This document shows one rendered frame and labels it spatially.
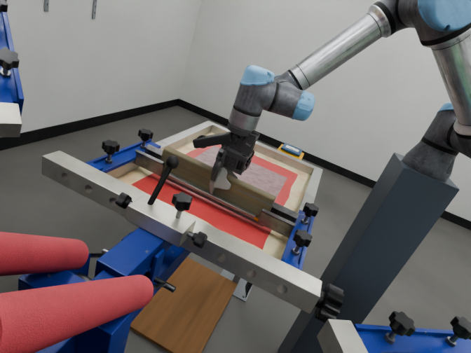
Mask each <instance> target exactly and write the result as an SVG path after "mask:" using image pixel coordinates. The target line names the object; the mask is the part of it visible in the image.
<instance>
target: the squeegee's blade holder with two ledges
mask: <svg viewBox="0 0 471 353"><path fill-rule="evenodd" d="M168 178H171V179H173V180H175V181H177V182H179V183H181V184H183V185H185V186H187V187H189V188H191V189H193V190H195V191H197V192H199V193H202V194H203V195H206V196H208V197H209V198H212V199H213V200H216V201H217V202H220V203H222V204H223V205H226V206H227V207H230V208H232V209H234V210H236V211H238V212H240V213H242V214H244V215H246V216H248V217H250V218H252V219H254V218H255V216H256V214H254V213H252V212H250V211H248V210H246V209H244V208H242V207H240V206H238V205H235V204H233V203H232V202H229V201H228V200H225V199H223V198H221V197H219V196H218V195H215V194H213V195H211V194H210V192H209V191H207V190H205V189H203V188H201V187H199V186H197V185H195V184H193V183H191V182H188V181H186V180H184V179H182V178H180V177H178V176H176V175H174V174H172V173H170V174H169V176H168Z"/></svg>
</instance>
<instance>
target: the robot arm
mask: <svg viewBox="0 0 471 353"><path fill-rule="evenodd" d="M406 28H415V29H416V32H417V34H418V37H419V40H420V42H421V45H422V46H424V47H428V48H431V50H432V53H433V55H434V58H435V61H436V63H437V66H438V69H439V72H440V74H441V76H442V80H443V81H444V85H445V87H446V91H447V92H448V95H449V98H450V100H451V102H447V103H445V104H443V105H442V107H441V109H440V110H439V111H438V112H437V115H436V116H435V118H434V119H433V121H432V122H431V124H430V126H429V128H428V129H427V131H426V132H425V134H424V135H423V137H422V139H421V140H420V141H419V143H418V144H417V145H415V146H414V147H413V148H412V149H411V150H410V151H409V152H408V153H406V154H405V156H404V157H403V159H402V160H403V162H404V163H406V164H407V165H408V166H410V167H411V168H413V169H415V170H416V171H418V172H420V173H422V174H425V175H427V176H429V177H432V178H434V179H439V180H442V181H447V180H448V179H449V177H450V176H451V173H452V169H453V165H454V162H455V159H456V156H457V155H458V154H459V152H460V153H462V154H463V155H466V156H467V157H469V158H471V0H378V1H377V2H375V3H374V4H372V5H371V6H370V7H369V10H368V13H367V14H365V15H364V16H362V17H361V18H360V19H359V20H357V21H356V22H354V23H352V25H350V26H349V27H347V28H346V29H344V30H343V31H342V32H340V33H339V34H337V35H336V36H335V37H334V38H332V39H331V40H329V41H328V42H326V43H325V44H324V45H322V46H321V47H319V48H318V49H317V50H315V51H314V52H313V53H311V54H310V55H309V56H307V57H306V58H304V59H303V60H302V61H300V62H299V63H297V64H296V65H294V66H293V67H292V68H291V69H289V70H287V71H286V72H285V73H283V74H282V75H279V76H275V74H274V73H273V72H272V71H269V70H267V69H265V68H262V67H258V66H255V65H249V66H247V67H246V68H245V71H244V74H243V77H242V79H241V81H240V85H239V88H238V92H237V95H236V97H235V101H234V104H233V108H232V110H231V114H230V116H229V120H228V126H227V128H228V129H229V130H230V132H223V133H219V134H211V135H208V136H205V135H200V136H199V137H197V138H196V139H194V140H193V146H194V148H206V147H207V146H215V145H220V144H221V148H220V149H219V151H218V154H217V157H216V161H215V163H214V166H213V168H212V173H211V177H210V194H211V195H213V193H214V190H215V188H220V189H224V190H228V189H230V187H231V184H230V183H229V182H228V180H227V179H226V175H227V174H229V175H231V176H232V177H235V178H238V177H237V176H236V175H235V174H234V172H235V173H236V174H239V175H241V174H242V173H243V172H244V171H245V170H246V169H247V168H249V166H250V163H251V160H252V157H253V155H254V150H253V148H254V145H255V143H256V141H257V139H258V138H259V135H260V134H259V133H258V132H255V131H254V130H255V129H256V127H257V123H258V121H259V118H260V115H261V112H262V110H265V111H269V112H271V113H276V114H278V115H281V116H285V117H288V118H291V119H292V120H300V121H305V120H307V119H308V118H309V116H310V115H311V113H312V111H313V108H314V105H315V97H314V95H313V94H311V93H309V92H306V89H308V88H309V87H310V86H312V85H313V84H315V83H317V82H318V81H319V80H320V79H322V78H324V77H325V76H326V75H328V74H329V73H331V72H332V71H333V70H335V69H337V68H338V67H340V66H341V65H342V64H344V63H345V62H347V61H348V60H349V59H351V58H352V57H354V56H356V54H358V53H360V52H361V51H363V50H364V49H365V48H367V47H368V46H370V45H371V44H373V43H374V42H376V41H377V40H379V39H380V38H381V37H384V38H388V37H389V36H391V35H393V34H394V33H395V32H398V31H400V30H402V29H406Z"/></svg>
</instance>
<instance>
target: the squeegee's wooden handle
mask: <svg viewBox="0 0 471 353"><path fill-rule="evenodd" d="M171 155H174V156H176V157H177V158H178V160H179V165H178V167H176V168H175V169H172V170H171V172H170V173H172V174H174V175H176V176H178V177H180V178H182V179H184V180H186V181H188V182H191V183H193V184H195V185H197V186H199V187H201V188H203V189H205V190H207V191H209V192H210V177H211V173H212V168H213V167H211V166H209V165H207V164H205V163H203V162H201V161H199V160H196V159H194V158H192V157H190V156H188V155H186V154H183V153H181V152H179V151H177V150H175V149H173V148H170V147H169V146H168V147H165V148H164V149H163V152H162V156H161V160H162V161H163V162H164V163H165V161H166V159H167V157H169V156H171ZM166 167H167V166H166V164H165V167H164V170H163V172H164V171H165V168H166ZM226 179H227V180H228V182H229V183H230V184H231V187H230V189H228V190H224V189H220V188H215V190H214V194H215V195H218V196H219V197H221V198H223V199H225V200H228V201H229V202H232V203H233V204H235V205H238V206H240V207H242V208H244V209H246V210H248V211H250V212H252V213H254V214H256V216H255V217H256V218H259V217H260V214H261V211H262V209H266V210H268V211H270V210H271V208H272V206H273V203H274V202H275V199H276V196H274V195H271V194H270V193H267V192H265V191H263V190H261V189H259V188H257V187H254V186H252V185H250V184H248V183H246V182H244V181H241V180H239V179H237V178H235V177H233V176H231V175H229V174H227V175H226Z"/></svg>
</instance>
